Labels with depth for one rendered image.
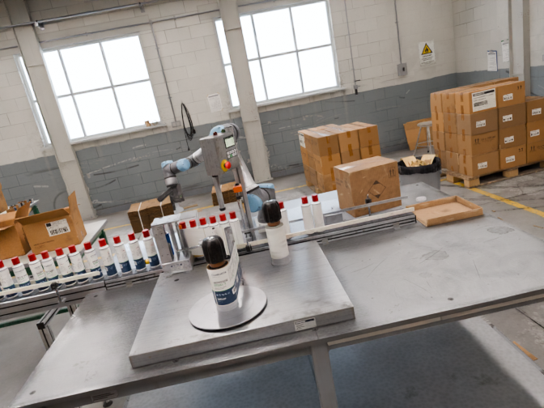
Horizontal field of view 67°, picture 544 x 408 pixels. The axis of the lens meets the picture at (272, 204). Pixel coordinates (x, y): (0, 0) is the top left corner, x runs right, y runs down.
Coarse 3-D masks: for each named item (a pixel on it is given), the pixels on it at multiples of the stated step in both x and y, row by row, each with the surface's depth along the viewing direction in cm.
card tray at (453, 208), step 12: (420, 204) 236; (432, 204) 236; (444, 204) 236; (456, 204) 233; (468, 204) 225; (420, 216) 226; (432, 216) 223; (444, 216) 211; (456, 216) 212; (468, 216) 212
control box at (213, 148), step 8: (208, 136) 211; (216, 136) 204; (224, 136) 208; (200, 144) 207; (208, 144) 204; (216, 144) 203; (224, 144) 208; (208, 152) 206; (216, 152) 204; (224, 152) 208; (208, 160) 208; (216, 160) 205; (224, 160) 208; (232, 160) 214; (208, 168) 209; (216, 168) 207; (224, 168) 208; (232, 168) 214
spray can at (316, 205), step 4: (312, 196) 214; (316, 196) 214; (312, 200) 215; (316, 200) 214; (312, 204) 214; (316, 204) 214; (320, 204) 215; (312, 208) 215; (316, 208) 214; (320, 208) 215; (312, 212) 217; (316, 212) 215; (320, 212) 215; (316, 216) 216; (320, 216) 216; (316, 220) 217; (320, 220) 216; (316, 224) 218; (320, 224) 217; (324, 224) 219; (320, 232) 218
